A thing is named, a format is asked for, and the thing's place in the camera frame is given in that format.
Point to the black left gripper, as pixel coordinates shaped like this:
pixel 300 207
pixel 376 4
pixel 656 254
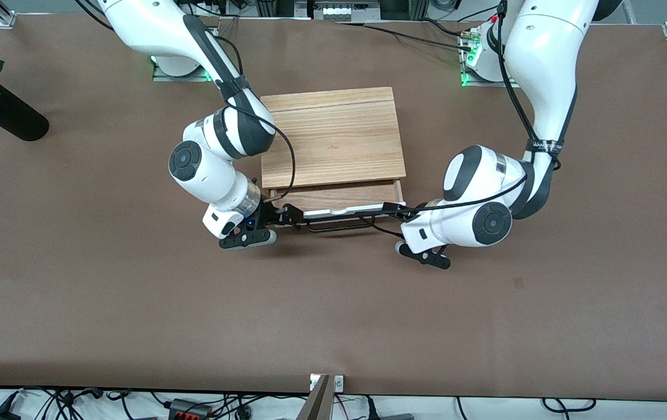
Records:
pixel 395 207

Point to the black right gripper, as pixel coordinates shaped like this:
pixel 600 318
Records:
pixel 269 215

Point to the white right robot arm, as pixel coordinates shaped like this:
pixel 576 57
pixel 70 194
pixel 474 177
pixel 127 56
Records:
pixel 210 169

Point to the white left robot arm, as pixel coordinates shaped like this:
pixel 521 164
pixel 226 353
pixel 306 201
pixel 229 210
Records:
pixel 543 58

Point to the wooden drawer cabinet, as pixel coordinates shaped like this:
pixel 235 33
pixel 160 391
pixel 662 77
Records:
pixel 333 140

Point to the white grey power strip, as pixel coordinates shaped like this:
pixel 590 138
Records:
pixel 342 11

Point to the black power strip red switches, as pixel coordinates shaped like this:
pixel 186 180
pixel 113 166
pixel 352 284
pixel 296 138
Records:
pixel 188 409

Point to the black cylindrical vase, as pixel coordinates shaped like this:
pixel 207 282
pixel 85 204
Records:
pixel 9 115

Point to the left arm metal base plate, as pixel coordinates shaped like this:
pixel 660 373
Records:
pixel 488 84

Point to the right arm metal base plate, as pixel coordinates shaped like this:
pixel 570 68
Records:
pixel 184 77

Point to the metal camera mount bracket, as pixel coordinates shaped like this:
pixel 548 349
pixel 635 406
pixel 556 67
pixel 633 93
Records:
pixel 318 399

